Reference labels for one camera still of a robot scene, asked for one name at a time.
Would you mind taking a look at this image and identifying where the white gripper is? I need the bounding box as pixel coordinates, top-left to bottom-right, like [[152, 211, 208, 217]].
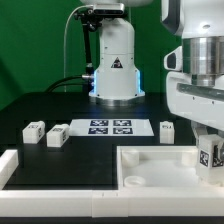
[[166, 71, 224, 164]]

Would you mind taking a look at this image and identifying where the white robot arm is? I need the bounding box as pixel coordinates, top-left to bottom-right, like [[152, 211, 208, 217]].
[[80, 0, 224, 166]]

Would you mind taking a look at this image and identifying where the white U-shaped fence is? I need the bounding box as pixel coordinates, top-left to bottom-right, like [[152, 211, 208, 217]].
[[0, 150, 224, 217]]

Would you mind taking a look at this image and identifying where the white marker sheet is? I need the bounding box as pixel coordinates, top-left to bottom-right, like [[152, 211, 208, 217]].
[[70, 119, 154, 136]]

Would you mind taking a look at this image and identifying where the black cable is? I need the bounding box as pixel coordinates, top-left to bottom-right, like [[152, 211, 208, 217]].
[[44, 75, 93, 93]]

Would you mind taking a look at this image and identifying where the grey thin cable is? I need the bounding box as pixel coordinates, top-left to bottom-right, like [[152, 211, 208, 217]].
[[62, 4, 88, 93]]

